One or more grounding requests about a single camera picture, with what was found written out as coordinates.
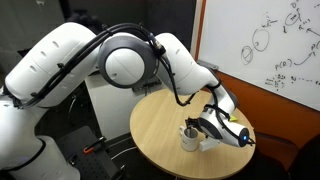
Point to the orange handled black clamp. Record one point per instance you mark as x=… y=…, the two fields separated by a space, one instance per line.
x=90 y=148

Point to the white ceramic mug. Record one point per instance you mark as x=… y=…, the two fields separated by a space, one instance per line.
x=189 y=144

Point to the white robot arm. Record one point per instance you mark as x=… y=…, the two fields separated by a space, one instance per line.
x=125 y=56

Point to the black and white marker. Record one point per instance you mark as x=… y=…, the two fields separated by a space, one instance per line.
x=189 y=131

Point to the yellow green cloth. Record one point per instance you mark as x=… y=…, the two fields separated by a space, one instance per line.
x=233 y=118

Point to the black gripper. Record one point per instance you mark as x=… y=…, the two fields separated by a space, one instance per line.
x=192 y=123

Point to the white whiteboard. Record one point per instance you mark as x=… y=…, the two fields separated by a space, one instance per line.
x=272 y=44

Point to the black wall monitor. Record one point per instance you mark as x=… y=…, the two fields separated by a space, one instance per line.
x=158 y=16

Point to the round wooden table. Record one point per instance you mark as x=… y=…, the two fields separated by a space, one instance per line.
x=154 y=125

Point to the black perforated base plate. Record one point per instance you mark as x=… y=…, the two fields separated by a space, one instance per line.
x=96 y=165

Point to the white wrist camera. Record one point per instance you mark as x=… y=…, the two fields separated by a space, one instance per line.
x=208 y=143

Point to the dark chair at right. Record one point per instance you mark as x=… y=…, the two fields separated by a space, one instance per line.
x=276 y=158

